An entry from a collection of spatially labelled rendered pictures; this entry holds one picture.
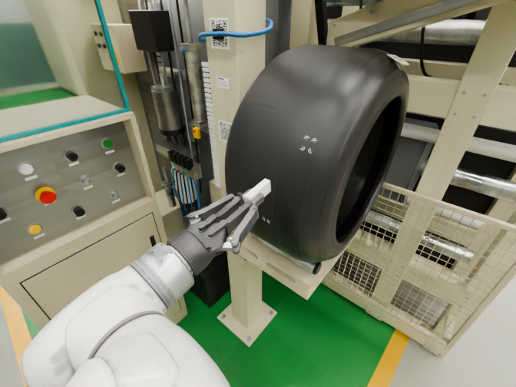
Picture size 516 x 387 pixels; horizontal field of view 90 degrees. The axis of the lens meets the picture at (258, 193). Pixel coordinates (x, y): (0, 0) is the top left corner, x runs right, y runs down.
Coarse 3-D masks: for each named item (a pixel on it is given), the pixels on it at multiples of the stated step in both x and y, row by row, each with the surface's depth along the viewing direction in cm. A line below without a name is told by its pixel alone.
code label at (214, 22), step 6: (210, 18) 72; (216, 18) 71; (222, 18) 70; (210, 24) 73; (216, 24) 72; (222, 24) 71; (210, 30) 74; (228, 30) 70; (210, 36) 75; (228, 36) 71; (216, 42) 75; (222, 42) 73; (228, 42) 72; (222, 48) 74; (228, 48) 73
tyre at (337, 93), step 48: (336, 48) 60; (288, 96) 54; (336, 96) 49; (384, 96) 54; (240, 144) 59; (288, 144) 52; (336, 144) 49; (384, 144) 91; (240, 192) 63; (288, 192) 53; (336, 192) 53; (288, 240) 60; (336, 240) 66
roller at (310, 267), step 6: (252, 234) 93; (258, 240) 92; (270, 246) 88; (276, 252) 88; (282, 252) 86; (288, 258) 85; (300, 264) 82; (306, 264) 81; (312, 264) 80; (318, 264) 80; (312, 270) 80; (318, 270) 81
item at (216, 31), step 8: (272, 24) 75; (208, 32) 71; (216, 32) 70; (224, 32) 68; (232, 32) 67; (240, 32) 68; (248, 32) 69; (256, 32) 71; (264, 32) 73; (200, 40) 77
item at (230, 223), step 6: (246, 204) 49; (252, 204) 50; (240, 210) 48; (246, 210) 49; (234, 216) 47; (240, 216) 48; (222, 222) 46; (228, 222) 46; (234, 222) 47; (240, 222) 49; (210, 228) 45; (216, 228) 45; (222, 228) 45; (228, 228) 47; (234, 228) 48; (210, 234) 44; (228, 234) 47
